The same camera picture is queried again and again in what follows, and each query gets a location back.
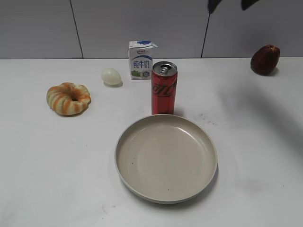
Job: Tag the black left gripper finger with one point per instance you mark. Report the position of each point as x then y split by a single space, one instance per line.
245 4

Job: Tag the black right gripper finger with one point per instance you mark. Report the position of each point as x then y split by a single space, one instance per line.
212 5

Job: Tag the red cola can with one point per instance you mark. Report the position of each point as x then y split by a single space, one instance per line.
164 83

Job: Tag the beige round plate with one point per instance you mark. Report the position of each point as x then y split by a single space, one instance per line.
165 159

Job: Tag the dark red avocado fruit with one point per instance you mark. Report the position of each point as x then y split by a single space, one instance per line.
265 60

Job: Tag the white blue milk carton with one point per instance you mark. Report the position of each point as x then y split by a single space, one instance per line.
140 55

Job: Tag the white egg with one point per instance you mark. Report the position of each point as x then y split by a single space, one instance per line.
111 77

